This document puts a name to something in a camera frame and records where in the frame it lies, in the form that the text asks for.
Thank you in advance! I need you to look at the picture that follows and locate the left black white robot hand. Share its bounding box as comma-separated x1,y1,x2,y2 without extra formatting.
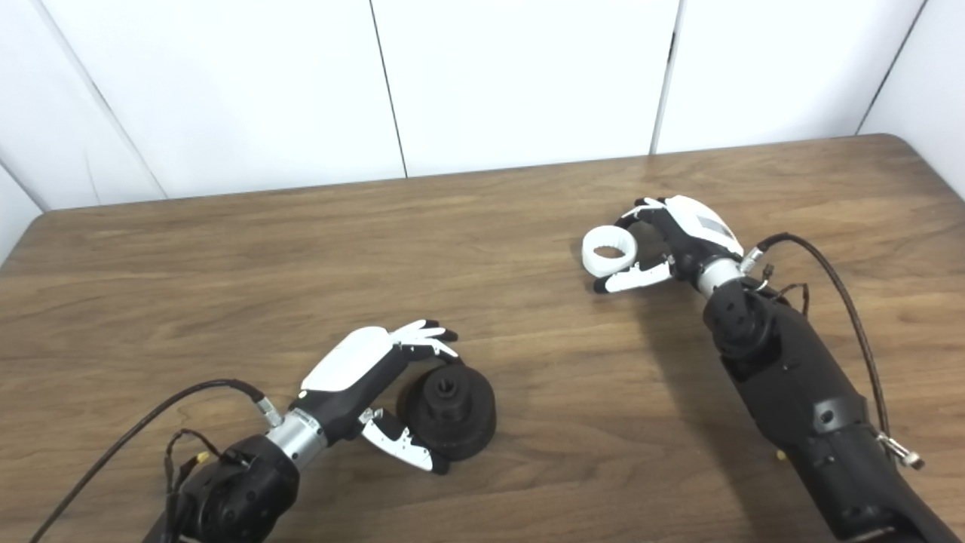
299,320,459,476

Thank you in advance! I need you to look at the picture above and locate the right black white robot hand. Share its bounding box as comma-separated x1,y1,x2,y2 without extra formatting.
593,195,746,295

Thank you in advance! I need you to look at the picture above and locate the white toothed ring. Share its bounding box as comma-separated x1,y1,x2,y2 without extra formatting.
582,225,639,277

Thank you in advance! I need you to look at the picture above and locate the round black part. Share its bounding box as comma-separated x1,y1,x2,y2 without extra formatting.
397,362,498,462

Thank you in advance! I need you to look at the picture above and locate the right thin wire bundle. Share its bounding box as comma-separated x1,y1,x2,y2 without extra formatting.
754,264,811,318

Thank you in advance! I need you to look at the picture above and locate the left thin wires yellow connector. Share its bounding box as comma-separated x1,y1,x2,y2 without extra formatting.
164,428,250,529

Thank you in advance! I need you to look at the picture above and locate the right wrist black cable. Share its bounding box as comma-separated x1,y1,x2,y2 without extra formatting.
741,232,924,470

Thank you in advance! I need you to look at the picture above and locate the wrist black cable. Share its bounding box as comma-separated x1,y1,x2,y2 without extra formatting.
29,379,283,543
741,232,924,470

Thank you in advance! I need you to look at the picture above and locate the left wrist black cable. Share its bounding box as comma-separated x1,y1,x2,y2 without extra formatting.
29,379,283,543

